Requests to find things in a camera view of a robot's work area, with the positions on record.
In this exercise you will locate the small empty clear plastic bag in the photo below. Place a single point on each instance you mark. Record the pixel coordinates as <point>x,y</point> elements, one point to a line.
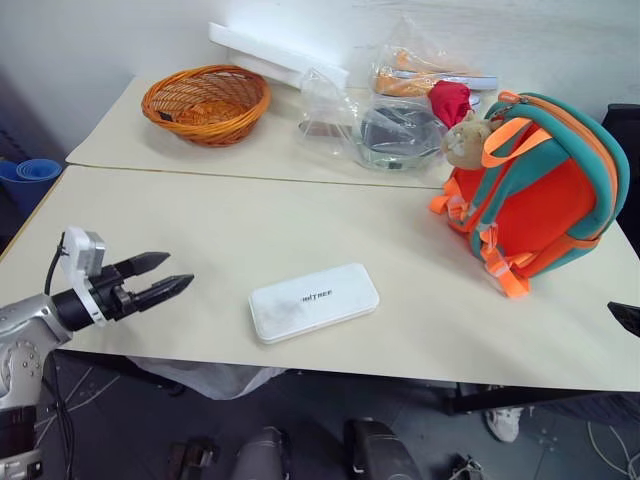
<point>325,110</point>

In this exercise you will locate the black table frame bar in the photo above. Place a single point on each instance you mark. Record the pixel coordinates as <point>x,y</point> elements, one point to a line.
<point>525,397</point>

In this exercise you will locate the white foam board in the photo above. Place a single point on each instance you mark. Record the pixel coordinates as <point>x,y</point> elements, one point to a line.
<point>280,60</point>

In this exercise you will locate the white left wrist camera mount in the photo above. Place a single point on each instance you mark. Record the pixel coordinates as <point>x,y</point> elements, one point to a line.
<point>82,250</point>

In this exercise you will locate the clear bag with round dish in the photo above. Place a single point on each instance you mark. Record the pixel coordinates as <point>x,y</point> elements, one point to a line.
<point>395,135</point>

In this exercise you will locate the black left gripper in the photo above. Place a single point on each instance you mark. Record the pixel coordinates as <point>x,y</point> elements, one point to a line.
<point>112,296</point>

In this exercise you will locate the white sheet under table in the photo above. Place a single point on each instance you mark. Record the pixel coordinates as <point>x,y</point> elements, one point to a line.
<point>210,377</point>

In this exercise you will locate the white rectangular box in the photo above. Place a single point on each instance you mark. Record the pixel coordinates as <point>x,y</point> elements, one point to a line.
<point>312,302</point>

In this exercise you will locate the orange wicker basket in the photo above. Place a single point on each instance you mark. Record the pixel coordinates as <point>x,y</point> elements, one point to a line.
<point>205,117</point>

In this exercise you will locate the grey rounded shape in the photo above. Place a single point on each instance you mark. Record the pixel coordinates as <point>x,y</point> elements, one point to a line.
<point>262,455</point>

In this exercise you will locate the blue rolled mat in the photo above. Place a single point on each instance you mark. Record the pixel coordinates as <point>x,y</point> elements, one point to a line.
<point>30,180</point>

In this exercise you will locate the orange and teal backpack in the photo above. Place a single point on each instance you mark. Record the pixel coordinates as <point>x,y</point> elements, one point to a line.
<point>540,200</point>

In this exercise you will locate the red cloth bundle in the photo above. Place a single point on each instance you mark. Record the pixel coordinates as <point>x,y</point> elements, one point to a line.
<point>447,102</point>

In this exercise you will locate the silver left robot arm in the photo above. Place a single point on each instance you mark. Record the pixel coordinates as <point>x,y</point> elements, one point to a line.
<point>27,315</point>

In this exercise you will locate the clear bag with orange items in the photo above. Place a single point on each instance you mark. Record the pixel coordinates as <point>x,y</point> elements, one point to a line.
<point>425,70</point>

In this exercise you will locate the black rounded shape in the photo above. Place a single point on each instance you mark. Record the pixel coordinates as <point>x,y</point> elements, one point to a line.
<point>380,452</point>

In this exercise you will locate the tan plush toy pendant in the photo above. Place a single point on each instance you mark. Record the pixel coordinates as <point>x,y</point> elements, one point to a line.
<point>462,142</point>

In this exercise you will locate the white sneaker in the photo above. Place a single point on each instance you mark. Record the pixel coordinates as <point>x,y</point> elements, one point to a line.
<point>505,424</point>

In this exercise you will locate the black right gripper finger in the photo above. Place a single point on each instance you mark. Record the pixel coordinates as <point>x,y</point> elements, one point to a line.
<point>627,317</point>

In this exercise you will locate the black chair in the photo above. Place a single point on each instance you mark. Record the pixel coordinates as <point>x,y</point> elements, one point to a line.
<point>625,150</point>

